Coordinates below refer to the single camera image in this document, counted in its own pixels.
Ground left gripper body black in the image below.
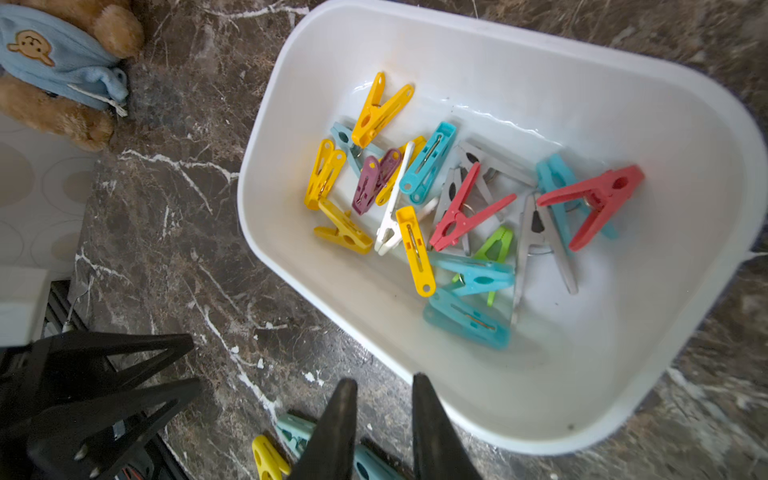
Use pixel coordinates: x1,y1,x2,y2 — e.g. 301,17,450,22
1,341,52,479

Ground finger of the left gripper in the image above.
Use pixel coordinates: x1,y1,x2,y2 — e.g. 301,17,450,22
35,331,194,390
26,378,202,479

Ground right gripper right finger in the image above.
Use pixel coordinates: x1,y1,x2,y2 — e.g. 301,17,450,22
412,373,481,479

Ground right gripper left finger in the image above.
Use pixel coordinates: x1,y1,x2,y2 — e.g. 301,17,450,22
288,378,358,480

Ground mint green clothespin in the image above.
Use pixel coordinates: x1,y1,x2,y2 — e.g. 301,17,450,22
277,413,316,459

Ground dark teal clothespin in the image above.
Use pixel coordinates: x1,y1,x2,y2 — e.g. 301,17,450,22
353,444,404,480

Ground teal clothespin cluster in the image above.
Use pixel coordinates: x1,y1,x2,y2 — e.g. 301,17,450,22
429,252,515,296
422,286,510,350

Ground orange yellow clothespin cluster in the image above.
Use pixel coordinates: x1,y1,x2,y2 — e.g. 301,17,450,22
396,206,436,298

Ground lime green clothespin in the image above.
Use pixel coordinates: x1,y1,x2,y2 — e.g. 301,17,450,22
442,226,514,307

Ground white clothespin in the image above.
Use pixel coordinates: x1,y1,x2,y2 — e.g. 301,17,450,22
374,141,414,256

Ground red clothespin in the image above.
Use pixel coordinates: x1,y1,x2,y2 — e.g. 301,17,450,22
536,165,645,252
430,164,517,252

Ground maroon clothespin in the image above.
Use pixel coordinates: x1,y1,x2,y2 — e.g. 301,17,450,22
351,148,403,215

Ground light teal clothespin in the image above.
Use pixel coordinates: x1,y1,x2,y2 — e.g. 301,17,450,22
330,122,386,177

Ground white plastic storage box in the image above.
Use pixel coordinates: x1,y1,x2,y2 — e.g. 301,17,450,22
238,1,767,455

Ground brown teddy bear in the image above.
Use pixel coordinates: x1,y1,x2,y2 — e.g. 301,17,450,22
1,0,145,152

